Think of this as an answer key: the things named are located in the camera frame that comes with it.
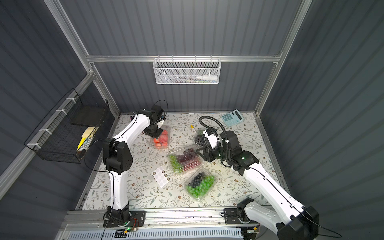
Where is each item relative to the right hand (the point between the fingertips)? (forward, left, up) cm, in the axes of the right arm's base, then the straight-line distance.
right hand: (202, 149), depth 72 cm
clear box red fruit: (+17, +25, -20) cm, 36 cm away
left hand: (+17, +28, -12) cm, 35 cm away
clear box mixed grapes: (+4, +10, -18) cm, 21 cm away
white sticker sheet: (-5, +23, -23) cm, 33 cm away
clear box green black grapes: (-11, +1, -18) cm, 21 cm away
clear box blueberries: (+19, +1, -17) cm, 25 cm away
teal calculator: (+42, -25, -22) cm, 53 cm away
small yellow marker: (+33, +6, -23) cm, 41 cm away
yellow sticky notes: (+5, +58, +5) cm, 58 cm away
